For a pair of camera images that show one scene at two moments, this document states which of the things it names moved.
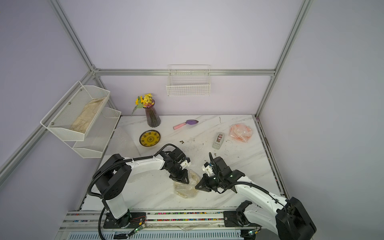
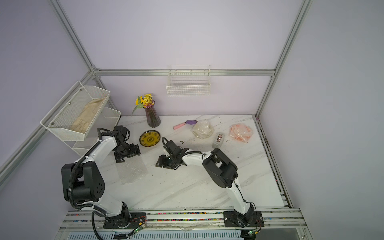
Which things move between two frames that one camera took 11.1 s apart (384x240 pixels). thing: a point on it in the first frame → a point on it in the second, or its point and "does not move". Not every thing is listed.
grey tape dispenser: x=218 y=140 does not move
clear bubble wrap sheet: x=188 y=190 → x=202 y=129
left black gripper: x=182 y=177 → x=135 y=150
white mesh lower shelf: x=99 y=134 does not move
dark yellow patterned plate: x=149 y=138 does not move
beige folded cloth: x=83 y=120 does not move
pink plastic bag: x=240 y=132 does not move
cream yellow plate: x=187 y=190 → x=201 y=129
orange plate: x=240 y=131 does not move
